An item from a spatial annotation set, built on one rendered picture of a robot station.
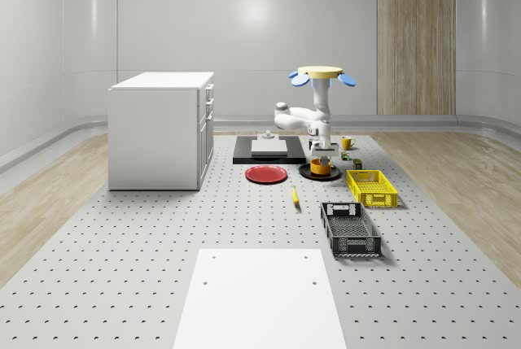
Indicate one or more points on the yellow bowl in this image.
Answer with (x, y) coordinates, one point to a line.
(316, 169)

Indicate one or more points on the drone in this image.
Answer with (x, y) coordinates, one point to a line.
(319, 71)

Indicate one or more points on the yellow mug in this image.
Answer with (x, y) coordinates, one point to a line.
(347, 143)

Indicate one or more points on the white board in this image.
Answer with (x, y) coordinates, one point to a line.
(260, 300)

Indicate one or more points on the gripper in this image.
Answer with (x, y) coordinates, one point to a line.
(325, 149)

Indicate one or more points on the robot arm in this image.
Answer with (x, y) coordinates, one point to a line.
(299, 117)

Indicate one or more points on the yellow basket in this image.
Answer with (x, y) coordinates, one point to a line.
(372, 188)

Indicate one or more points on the black plate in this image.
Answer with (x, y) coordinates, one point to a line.
(335, 173)

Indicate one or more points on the flat-sided can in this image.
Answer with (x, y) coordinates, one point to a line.
(357, 164)

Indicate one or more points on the puzzle cube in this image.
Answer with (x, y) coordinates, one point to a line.
(346, 156)

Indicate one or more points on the dark grey basket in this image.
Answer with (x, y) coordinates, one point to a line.
(350, 229)

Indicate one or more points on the white cabinet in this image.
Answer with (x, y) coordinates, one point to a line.
(154, 137)

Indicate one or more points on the red plate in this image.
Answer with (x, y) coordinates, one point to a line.
(266, 174)

